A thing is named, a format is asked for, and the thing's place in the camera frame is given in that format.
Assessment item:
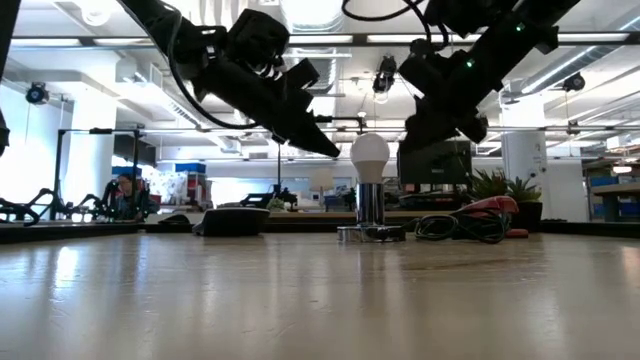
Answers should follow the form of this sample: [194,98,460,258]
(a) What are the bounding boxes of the red stapler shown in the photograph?
[452,195,530,239]

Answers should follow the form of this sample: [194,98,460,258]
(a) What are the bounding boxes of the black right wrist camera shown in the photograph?
[399,38,451,76]

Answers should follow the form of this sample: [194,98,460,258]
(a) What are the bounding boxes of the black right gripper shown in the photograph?
[398,49,504,154]

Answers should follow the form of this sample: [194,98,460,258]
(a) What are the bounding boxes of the small potted succulent plant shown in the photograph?
[467,168,544,232]

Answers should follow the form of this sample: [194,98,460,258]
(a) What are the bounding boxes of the wooden workbench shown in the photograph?
[589,180,640,224]

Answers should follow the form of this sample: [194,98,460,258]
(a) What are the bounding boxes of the black metal gantry frame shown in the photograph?
[54,127,142,221]

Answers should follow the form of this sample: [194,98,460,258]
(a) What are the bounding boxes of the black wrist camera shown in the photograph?
[227,8,291,64]
[399,38,451,76]

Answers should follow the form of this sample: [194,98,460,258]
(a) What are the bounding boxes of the black ceiling cable reel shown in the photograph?
[562,72,586,94]
[25,82,50,106]
[372,55,399,96]

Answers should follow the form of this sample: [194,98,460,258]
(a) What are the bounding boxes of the white table lamp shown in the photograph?
[309,168,335,211]

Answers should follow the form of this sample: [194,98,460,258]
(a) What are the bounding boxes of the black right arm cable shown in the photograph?
[341,0,450,51]

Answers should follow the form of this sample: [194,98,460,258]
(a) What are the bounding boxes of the black aluminium table frame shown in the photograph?
[0,219,640,246]

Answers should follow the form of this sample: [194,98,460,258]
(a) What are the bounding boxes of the large beige desk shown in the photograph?
[144,209,471,225]

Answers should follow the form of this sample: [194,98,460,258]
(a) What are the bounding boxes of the person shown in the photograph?
[107,172,161,221]

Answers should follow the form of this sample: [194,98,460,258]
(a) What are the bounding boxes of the black background machine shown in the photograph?
[238,185,300,211]

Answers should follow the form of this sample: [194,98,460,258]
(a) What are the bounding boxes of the black lamp power cord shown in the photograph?
[407,208,511,246]

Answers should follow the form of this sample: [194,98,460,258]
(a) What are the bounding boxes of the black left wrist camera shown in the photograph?
[227,8,291,64]

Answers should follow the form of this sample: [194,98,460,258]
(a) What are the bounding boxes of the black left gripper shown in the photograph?
[192,47,342,158]

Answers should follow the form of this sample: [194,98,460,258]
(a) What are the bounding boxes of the grey calculator black keys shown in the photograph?
[192,207,271,238]

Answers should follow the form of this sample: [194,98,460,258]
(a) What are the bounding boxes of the black monitor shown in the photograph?
[398,140,473,186]

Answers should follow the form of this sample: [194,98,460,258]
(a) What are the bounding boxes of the chrome lamp socket base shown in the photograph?
[336,182,407,244]

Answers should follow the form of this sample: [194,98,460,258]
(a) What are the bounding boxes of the white lightbulb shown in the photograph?
[349,132,391,185]

